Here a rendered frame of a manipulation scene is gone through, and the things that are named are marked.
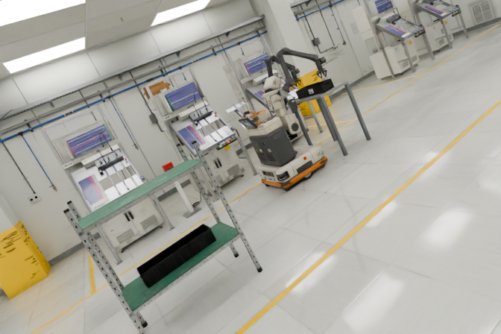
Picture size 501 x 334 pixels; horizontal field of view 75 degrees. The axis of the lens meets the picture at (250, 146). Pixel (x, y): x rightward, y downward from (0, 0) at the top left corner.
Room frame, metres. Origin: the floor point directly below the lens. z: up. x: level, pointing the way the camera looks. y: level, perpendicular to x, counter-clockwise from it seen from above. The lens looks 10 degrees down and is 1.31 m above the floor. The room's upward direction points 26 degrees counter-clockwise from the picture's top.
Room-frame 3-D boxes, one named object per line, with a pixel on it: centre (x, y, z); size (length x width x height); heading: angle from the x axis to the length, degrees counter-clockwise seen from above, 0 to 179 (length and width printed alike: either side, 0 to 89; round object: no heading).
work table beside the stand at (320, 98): (4.16, -1.07, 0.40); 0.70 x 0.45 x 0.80; 21
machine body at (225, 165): (5.17, 0.70, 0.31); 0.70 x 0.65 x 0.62; 115
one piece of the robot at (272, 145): (3.85, -0.26, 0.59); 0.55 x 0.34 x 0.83; 21
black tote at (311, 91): (4.15, -1.05, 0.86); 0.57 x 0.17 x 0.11; 21
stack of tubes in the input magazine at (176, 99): (5.08, 0.60, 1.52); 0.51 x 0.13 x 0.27; 115
